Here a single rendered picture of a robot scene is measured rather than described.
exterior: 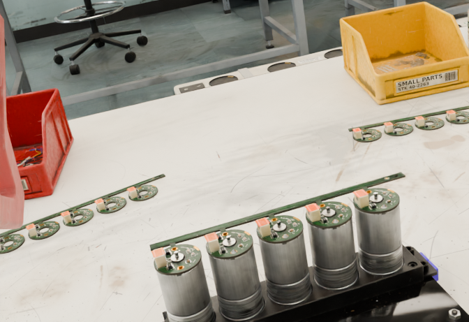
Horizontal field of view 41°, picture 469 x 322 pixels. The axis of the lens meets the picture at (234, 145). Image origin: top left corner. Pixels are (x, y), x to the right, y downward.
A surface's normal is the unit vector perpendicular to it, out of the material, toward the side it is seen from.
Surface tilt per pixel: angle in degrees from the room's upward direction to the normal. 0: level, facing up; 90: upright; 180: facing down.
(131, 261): 0
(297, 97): 0
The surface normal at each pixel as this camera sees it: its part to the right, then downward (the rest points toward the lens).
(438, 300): -0.16, -0.89
